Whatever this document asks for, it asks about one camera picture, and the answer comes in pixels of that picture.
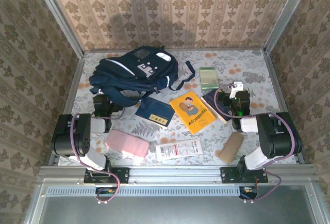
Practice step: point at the aluminium frame post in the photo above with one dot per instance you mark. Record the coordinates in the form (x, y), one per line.
(59, 17)
(287, 15)

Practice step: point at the aluminium frame rail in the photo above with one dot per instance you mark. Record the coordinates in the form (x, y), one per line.
(175, 173)

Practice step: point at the yellow book with cartoon man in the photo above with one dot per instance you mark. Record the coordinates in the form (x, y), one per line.
(192, 113)

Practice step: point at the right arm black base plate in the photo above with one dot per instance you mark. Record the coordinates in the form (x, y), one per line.
(228, 175)

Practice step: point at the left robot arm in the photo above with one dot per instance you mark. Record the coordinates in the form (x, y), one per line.
(64, 136)

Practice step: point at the aluminium side rail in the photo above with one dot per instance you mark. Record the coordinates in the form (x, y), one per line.
(74, 84)
(275, 79)

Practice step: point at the brown fabric glasses case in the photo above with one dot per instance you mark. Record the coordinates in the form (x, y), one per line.
(232, 146)

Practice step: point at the dark blue book with barcodes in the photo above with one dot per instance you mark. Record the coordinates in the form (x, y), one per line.
(210, 100)

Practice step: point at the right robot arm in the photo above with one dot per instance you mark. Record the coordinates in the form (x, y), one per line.
(278, 138)

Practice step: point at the pink pencil case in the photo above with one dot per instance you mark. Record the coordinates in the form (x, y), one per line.
(127, 144)

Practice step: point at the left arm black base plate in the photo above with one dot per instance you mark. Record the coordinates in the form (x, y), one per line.
(121, 175)

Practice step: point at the navy blue backpack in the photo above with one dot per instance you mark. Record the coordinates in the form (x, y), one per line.
(144, 71)

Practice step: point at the grey metal cabinet top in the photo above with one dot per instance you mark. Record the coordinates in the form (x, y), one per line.
(167, 211)

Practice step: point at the floral patterned table cloth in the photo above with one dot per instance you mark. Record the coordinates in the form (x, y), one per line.
(245, 61)

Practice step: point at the navy book with yellow label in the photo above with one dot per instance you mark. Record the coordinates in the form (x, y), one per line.
(154, 110)

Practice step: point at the white packet with red print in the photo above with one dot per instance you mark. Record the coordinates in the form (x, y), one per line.
(178, 149)

